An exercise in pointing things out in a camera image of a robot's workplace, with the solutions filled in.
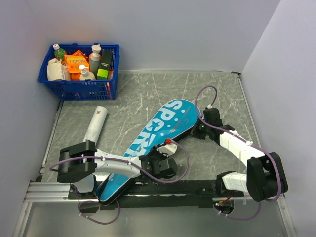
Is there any black green box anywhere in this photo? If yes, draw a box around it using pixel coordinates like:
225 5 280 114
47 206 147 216
97 49 113 80

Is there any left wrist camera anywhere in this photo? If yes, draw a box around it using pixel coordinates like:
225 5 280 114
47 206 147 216
156 139 178 156

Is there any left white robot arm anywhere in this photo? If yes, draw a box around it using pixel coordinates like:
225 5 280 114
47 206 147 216
50 139 178 198

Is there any grey pump bottle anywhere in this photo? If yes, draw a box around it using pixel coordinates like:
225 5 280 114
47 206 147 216
89 44 102 78

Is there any aluminium rail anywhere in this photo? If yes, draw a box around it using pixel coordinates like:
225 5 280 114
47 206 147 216
24 182 250 202

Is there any blue racket cover bag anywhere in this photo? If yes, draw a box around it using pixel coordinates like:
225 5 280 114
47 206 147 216
96 99 201 205

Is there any beige pump bottle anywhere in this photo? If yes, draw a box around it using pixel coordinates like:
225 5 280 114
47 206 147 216
79 64 96 81

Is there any beige cloth bag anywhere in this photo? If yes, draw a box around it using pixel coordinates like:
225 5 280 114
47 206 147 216
47 58 71 81

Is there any orange snack packet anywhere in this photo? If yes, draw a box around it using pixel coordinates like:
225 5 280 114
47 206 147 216
65 50 89 74

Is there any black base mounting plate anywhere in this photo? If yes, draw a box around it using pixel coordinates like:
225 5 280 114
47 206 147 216
68 180 245 210

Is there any blue plastic basket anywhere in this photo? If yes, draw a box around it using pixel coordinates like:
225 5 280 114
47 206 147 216
38 44 120 101

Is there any green drink bottle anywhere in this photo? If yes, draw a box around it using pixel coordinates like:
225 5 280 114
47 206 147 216
53 44 67 61

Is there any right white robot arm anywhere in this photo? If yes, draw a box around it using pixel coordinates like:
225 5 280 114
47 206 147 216
192 108 288 202

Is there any white shuttlecock tube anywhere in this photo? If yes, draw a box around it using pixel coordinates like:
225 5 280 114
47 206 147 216
83 106 108 143

